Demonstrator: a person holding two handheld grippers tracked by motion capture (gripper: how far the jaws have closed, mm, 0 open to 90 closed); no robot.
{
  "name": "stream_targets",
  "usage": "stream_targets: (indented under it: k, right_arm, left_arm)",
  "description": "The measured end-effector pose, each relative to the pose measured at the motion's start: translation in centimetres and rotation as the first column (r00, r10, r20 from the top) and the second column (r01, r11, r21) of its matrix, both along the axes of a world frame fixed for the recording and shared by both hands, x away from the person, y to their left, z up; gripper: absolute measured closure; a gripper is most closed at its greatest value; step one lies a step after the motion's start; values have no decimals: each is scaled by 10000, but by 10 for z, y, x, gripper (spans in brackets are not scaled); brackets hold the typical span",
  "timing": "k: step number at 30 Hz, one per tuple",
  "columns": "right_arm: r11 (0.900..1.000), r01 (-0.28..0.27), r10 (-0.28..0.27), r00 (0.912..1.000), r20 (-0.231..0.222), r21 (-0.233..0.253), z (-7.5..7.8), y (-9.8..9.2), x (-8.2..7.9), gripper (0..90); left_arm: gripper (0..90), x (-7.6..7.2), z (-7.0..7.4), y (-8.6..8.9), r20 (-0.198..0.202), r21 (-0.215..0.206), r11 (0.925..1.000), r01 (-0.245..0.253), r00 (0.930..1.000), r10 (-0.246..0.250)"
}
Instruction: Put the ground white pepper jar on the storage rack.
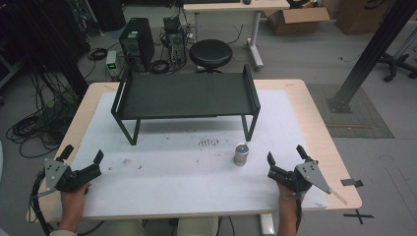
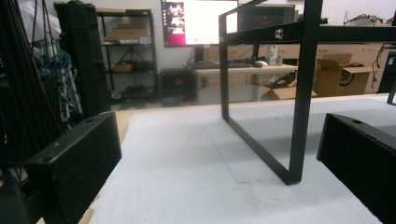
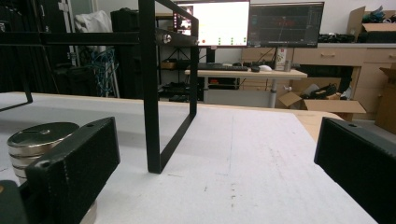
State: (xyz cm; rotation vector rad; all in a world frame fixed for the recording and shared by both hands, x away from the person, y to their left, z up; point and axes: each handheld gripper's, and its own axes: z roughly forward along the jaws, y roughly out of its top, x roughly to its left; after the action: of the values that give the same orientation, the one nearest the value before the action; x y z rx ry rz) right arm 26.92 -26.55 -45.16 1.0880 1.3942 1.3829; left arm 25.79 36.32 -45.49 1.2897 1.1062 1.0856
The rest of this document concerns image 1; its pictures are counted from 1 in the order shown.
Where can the person's left leg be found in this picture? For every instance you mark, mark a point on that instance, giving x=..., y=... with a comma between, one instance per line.
x=126, y=229

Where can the black round stool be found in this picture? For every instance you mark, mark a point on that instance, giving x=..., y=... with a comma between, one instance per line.
x=210, y=54

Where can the open cardboard box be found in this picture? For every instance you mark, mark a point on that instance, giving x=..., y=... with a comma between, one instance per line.
x=295, y=24

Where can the grey carpet tile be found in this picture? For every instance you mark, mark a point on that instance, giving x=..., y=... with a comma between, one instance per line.
x=360, y=126

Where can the wooden table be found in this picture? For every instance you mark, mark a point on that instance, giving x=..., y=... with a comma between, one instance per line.
x=316, y=131

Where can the white table leg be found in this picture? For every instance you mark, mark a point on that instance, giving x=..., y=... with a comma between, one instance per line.
x=267, y=226

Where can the large closed cardboard box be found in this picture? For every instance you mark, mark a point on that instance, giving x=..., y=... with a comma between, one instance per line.
x=360, y=16

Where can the open computer case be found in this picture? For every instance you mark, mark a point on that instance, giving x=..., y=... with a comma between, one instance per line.
x=175, y=42

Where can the black tape strip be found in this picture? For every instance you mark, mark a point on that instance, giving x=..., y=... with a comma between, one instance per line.
x=351, y=182

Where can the black computer tower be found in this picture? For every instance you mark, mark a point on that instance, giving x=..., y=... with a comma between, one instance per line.
x=141, y=39

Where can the black curtain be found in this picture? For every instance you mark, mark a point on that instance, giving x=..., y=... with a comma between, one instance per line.
x=39, y=39

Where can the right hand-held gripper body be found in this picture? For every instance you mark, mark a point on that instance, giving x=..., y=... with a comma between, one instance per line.
x=295, y=178

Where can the black aluminium post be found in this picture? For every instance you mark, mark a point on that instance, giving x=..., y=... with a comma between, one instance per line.
x=370, y=52

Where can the person's leg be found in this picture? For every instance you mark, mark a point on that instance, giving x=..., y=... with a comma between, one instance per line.
x=126, y=229
x=196, y=227

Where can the silver metal can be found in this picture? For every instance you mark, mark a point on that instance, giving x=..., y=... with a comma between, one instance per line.
x=241, y=155

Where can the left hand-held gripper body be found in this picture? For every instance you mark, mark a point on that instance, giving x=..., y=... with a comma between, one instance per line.
x=77, y=178

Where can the black metal shelf rack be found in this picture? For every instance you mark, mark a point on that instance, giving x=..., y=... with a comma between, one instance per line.
x=183, y=98

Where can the white power supply unit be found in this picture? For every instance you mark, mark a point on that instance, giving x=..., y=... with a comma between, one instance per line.
x=111, y=62

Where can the person's right hand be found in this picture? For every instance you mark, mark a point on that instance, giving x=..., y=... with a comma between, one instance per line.
x=286, y=196

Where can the white foam mat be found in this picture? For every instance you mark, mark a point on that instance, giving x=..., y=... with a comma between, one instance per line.
x=164, y=187

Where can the person's right leg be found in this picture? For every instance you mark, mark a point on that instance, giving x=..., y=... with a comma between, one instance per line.
x=196, y=227

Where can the white-legged wooden desk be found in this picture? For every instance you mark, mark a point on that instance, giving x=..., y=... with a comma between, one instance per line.
x=229, y=6

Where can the person's left hand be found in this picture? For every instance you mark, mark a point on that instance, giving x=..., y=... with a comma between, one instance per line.
x=72, y=206

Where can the black office chair base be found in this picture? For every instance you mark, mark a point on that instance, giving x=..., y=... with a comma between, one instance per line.
x=393, y=64

